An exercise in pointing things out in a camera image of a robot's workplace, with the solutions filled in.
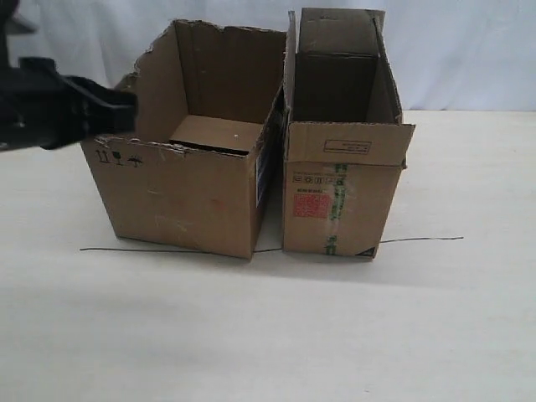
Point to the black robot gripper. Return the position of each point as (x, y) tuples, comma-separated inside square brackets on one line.
[(42, 108)]

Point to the large torn cardboard box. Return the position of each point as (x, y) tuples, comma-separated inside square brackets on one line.
[(196, 170)]

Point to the narrow tall taped cardboard box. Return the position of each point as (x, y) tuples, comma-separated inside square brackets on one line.
[(346, 142)]

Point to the thin dark line on table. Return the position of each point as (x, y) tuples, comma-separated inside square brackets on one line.
[(261, 251)]

